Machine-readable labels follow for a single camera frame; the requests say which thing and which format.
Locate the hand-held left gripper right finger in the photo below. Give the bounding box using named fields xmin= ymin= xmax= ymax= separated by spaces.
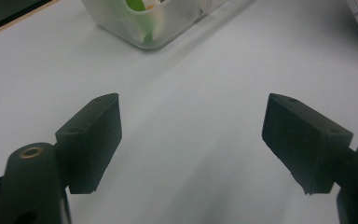
xmin=261 ymin=92 xmax=354 ymax=196

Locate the wooden table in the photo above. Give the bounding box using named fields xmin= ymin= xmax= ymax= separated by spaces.
xmin=0 ymin=0 xmax=61 ymax=43

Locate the green and white snack bag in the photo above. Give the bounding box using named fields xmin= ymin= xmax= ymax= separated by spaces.
xmin=105 ymin=0 xmax=171 ymax=45

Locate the clear plastic container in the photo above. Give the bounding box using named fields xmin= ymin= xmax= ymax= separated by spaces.
xmin=81 ymin=0 xmax=231 ymax=50

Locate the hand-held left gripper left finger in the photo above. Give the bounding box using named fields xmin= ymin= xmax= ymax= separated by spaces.
xmin=55 ymin=92 xmax=123 ymax=195

